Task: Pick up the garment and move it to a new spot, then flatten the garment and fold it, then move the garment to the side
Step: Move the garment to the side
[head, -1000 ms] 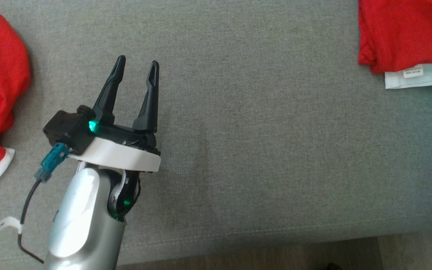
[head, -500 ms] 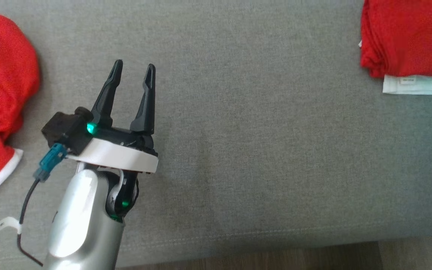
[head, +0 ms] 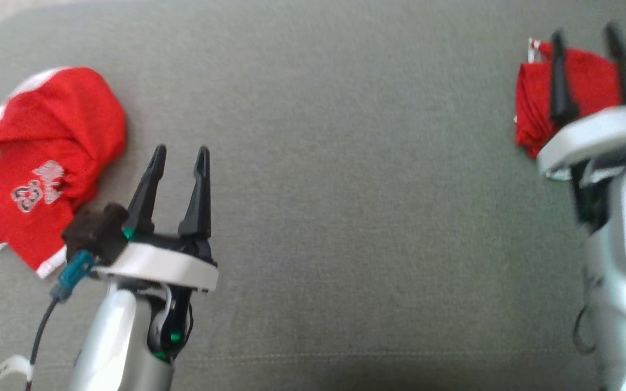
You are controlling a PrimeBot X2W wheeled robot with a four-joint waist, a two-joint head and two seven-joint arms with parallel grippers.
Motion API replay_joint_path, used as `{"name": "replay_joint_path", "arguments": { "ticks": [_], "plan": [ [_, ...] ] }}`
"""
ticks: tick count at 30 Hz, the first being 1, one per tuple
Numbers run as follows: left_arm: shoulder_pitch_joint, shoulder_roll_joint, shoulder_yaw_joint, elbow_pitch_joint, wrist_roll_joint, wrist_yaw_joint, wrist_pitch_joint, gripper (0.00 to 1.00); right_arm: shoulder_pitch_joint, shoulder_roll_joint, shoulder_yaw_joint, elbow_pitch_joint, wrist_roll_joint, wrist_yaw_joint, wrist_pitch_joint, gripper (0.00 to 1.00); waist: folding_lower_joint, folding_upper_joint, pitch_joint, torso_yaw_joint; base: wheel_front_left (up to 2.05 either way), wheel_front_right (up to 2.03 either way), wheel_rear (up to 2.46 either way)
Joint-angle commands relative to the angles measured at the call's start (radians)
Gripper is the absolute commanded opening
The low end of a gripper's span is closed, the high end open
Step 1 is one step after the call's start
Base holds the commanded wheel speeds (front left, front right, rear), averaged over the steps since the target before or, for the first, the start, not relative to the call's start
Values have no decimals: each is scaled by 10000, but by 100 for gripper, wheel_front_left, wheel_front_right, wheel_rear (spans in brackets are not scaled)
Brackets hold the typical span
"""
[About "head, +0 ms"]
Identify red and white jersey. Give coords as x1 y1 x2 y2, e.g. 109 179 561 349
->
514 37 626 180

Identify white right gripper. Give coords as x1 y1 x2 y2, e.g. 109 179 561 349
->
536 22 626 174

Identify teal connector black cable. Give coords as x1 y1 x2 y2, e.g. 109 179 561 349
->
28 250 96 391

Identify red shorts with white stripe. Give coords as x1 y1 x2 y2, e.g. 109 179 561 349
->
0 66 128 279

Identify grey sofa seat cushion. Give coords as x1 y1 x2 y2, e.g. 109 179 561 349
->
0 0 626 391

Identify white cable label tag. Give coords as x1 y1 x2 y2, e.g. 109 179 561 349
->
0 355 34 390

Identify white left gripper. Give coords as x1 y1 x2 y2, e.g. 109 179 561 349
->
93 144 220 294

